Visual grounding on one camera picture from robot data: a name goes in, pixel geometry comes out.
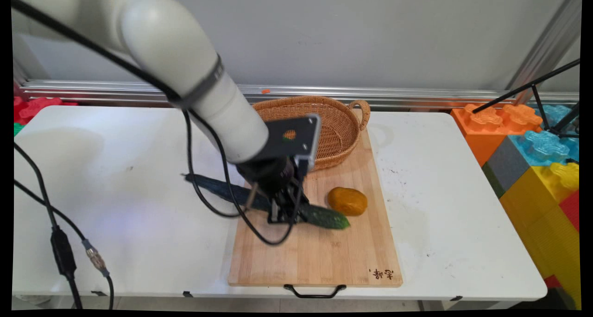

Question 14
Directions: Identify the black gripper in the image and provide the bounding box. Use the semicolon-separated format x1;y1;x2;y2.
236;156;309;225

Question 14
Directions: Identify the dark green cucumber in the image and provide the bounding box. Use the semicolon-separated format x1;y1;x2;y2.
184;173;351;230

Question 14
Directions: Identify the wooden cutting board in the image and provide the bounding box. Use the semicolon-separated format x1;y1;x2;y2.
228;127;403;288

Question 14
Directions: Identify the orange mango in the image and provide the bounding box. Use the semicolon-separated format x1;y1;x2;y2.
327;187;368;216

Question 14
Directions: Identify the woven wicker basket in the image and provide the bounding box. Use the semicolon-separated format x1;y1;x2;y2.
252;95;371;171

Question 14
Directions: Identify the orange foam block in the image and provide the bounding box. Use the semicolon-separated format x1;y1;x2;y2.
450;103;543;167

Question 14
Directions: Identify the grey foam block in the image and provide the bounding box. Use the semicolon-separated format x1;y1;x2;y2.
482;136;531;198

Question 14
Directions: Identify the black tripod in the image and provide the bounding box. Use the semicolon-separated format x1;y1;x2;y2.
472;58;580;139

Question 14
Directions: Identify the blue foam block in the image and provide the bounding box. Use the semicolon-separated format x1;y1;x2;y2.
535;105;580;137
508;130;580;169

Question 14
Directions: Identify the red foam block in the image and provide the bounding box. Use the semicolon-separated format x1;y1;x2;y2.
558;190;580;232
14;96;78;125

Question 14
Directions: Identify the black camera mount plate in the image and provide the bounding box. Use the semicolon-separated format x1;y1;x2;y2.
252;114;321;174

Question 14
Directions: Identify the black metal handle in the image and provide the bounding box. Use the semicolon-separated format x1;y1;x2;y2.
284;284;347;299

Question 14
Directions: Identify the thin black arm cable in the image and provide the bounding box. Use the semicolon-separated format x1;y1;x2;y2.
12;0;302;246
183;109;246;218

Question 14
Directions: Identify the aluminium frame rail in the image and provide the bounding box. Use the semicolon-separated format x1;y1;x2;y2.
19;80;580;108

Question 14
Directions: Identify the black cable with metal connector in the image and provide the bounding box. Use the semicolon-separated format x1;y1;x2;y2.
14;179;115;309

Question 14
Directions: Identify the black cable with box connector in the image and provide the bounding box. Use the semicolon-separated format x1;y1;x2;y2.
14;142;84;309

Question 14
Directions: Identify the aluminium frame post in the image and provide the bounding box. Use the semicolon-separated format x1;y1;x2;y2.
505;0;582;105

